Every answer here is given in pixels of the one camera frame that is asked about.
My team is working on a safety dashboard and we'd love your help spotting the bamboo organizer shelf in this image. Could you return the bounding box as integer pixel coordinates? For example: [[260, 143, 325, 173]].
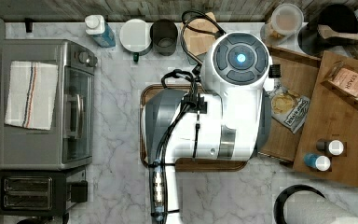
[[293, 51, 358, 188]]

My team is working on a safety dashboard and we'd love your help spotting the blue bottle white cap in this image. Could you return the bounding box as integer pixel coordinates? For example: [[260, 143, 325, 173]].
[[85, 15, 116, 48]]

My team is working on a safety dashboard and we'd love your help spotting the clear jar white lid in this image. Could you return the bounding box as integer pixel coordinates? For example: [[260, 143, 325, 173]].
[[260, 4, 304, 46]]

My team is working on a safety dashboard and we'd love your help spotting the chips snack bag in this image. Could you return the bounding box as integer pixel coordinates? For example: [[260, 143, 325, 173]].
[[269, 86, 310, 133]]

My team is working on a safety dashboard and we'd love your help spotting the silver toaster oven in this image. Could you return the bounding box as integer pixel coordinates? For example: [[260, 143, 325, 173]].
[[0, 39, 98, 170]]

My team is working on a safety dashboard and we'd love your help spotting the black utensil holder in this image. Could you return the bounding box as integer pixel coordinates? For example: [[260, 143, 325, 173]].
[[297, 3, 358, 57]]

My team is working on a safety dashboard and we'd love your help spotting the black wall hook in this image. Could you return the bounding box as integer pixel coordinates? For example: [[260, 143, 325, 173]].
[[24, 18, 34, 34]]

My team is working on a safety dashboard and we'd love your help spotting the blue shaker white cap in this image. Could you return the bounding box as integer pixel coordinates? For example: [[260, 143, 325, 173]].
[[303, 153, 331, 172]]

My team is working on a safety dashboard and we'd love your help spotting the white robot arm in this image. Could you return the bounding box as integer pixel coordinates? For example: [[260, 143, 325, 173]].
[[141, 32, 273, 224]]

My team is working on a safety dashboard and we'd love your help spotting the dark grey cup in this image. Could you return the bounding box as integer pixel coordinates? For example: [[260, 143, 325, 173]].
[[150, 19, 178, 56]]

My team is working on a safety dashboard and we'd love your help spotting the white striped dish towel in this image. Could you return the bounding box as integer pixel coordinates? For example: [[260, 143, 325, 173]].
[[5, 61, 59, 131]]

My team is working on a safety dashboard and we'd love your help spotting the black two-slot toaster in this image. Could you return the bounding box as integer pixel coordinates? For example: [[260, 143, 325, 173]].
[[0, 166, 88, 217]]

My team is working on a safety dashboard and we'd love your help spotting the wooden cutting board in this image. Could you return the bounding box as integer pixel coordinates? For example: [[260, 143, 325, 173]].
[[139, 84, 247, 172]]

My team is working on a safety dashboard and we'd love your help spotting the wooden spatula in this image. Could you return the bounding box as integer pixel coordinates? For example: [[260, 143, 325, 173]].
[[318, 25, 358, 40]]

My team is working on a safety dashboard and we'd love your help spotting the grey shaker white cap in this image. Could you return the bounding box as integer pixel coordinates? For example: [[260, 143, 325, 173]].
[[316, 139, 344, 156]]

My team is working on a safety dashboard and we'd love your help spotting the wooden drawer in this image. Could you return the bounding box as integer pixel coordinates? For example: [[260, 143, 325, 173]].
[[258, 46, 321, 164]]

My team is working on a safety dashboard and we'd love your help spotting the pink tea box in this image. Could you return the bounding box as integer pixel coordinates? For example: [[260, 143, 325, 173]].
[[332, 68, 358, 97]]

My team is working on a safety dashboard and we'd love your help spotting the wooden lidded square container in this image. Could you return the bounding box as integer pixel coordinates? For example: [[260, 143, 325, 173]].
[[181, 12, 221, 56]]

